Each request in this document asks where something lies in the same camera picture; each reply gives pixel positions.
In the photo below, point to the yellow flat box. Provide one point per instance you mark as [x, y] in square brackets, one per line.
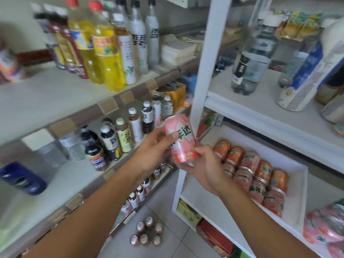
[188, 214]

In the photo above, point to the red slim packet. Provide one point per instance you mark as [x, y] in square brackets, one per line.
[205, 126]

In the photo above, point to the yellow goods box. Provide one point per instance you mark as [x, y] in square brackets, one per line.
[174, 96]

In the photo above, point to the stack of folded paper bags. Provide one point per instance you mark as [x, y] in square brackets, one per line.
[177, 51]

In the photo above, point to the person's right forearm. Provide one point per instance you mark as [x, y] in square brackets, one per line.
[263, 225]

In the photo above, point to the clear dark-label bottle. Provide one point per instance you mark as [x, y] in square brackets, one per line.
[252, 67]

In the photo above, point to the group of capped tea bottles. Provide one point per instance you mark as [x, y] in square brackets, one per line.
[123, 137]

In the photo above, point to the green packet boxes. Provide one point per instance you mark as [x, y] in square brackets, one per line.
[242, 253]

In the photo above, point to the small clear grey bottle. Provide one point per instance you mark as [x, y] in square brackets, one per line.
[293, 67]

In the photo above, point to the person's left hand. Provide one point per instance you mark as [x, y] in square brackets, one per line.
[153, 155]

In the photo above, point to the person's right hand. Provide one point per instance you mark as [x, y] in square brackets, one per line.
[209, 174]

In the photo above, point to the tall dark bottle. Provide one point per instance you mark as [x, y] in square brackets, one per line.
[332, 85]

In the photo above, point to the dark blue round bottle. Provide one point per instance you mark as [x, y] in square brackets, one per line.
[21, 180]

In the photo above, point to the person's left forearm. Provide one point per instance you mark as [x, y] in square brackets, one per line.
[86, 220]

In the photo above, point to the white plastic tray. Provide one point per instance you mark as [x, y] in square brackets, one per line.
[295, 196]

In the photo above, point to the rows of small bottles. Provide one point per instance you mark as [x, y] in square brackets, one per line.
[139, 192]

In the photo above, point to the row of tall drink bottles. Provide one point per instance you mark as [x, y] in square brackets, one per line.
[107, 51]

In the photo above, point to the shrink-wrapped bottle pack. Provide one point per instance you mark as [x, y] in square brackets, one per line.
[146, 231]

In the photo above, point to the blue goods packets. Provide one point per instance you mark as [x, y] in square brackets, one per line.
[189, 83]

